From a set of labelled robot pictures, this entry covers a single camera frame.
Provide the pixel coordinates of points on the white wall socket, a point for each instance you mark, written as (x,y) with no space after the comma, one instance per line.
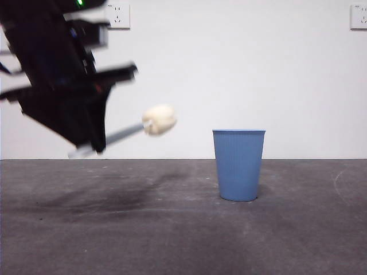
(117,17)
(359,17)

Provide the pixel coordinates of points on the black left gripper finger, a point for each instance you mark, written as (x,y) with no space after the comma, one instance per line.
(100,120)
(63,114)

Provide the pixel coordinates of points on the blue ribbed plastic cup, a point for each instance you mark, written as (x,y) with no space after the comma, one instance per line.
(239,166)

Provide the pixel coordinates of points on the pale grey camera box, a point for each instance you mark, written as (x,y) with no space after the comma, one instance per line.
(103,35)

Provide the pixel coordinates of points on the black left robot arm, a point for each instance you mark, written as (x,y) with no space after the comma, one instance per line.
(40,43)

